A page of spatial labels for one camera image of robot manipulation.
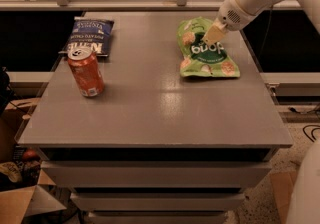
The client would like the blue potato chip bag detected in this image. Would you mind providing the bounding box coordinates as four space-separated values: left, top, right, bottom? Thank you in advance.
63 17 114 56

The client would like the cardboard box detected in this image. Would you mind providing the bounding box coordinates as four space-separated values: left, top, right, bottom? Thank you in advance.
0 170 70 224
269 171 297 224

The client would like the cardboard box right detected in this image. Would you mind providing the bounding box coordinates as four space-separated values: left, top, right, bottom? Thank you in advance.
269 171 297 224

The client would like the black floor cable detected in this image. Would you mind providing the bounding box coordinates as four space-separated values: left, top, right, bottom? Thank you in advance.
302 123 320 143

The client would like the grey drawer cabinet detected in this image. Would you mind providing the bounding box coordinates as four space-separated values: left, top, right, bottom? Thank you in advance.
20 12 292 224

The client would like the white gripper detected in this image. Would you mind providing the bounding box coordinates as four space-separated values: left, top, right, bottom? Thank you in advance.
202 0 257 46

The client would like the cardboard box left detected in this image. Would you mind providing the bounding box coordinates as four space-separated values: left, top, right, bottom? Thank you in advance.
0 170 70 224

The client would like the green rice chip bag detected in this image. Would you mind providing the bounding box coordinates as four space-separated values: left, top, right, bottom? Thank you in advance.
177 17 240 78

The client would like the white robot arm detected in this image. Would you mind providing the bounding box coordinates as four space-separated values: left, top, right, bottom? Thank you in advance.
203 0 320 224

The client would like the orange soda can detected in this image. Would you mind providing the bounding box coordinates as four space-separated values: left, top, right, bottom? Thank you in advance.
67 46 104 97

